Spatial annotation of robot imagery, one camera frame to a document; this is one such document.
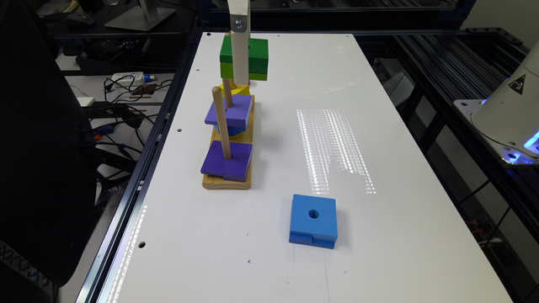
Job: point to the blue square block with hole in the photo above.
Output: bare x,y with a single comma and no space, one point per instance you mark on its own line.
313,221

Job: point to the near wooden peg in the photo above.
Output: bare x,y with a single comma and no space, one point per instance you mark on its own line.
222,122

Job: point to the black office chair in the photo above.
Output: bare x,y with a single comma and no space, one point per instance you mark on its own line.
48,182

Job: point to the yellow block on peg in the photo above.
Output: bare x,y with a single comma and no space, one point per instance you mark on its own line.
243,90

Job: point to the monitor stand base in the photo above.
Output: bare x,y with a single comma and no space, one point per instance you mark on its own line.
142,18

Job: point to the green square block with hole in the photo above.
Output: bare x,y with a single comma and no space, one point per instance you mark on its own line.
258,59

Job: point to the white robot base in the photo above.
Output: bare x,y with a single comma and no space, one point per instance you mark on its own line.
508,118

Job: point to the blue block under purple square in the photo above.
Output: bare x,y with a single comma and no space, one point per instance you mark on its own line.
232,130

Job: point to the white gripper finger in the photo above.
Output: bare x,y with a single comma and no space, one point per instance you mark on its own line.
240,26

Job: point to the light purple square block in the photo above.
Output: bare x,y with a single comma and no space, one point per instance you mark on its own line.
237,116

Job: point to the middle wooden peg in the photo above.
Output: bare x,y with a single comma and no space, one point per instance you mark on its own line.
227,88

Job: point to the white power strip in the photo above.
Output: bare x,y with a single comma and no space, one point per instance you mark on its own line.
132,78

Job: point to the wooden peg base board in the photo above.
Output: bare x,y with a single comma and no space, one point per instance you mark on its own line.
217,182

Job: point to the dark purple square block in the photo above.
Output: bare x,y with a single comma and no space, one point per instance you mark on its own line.
234,169

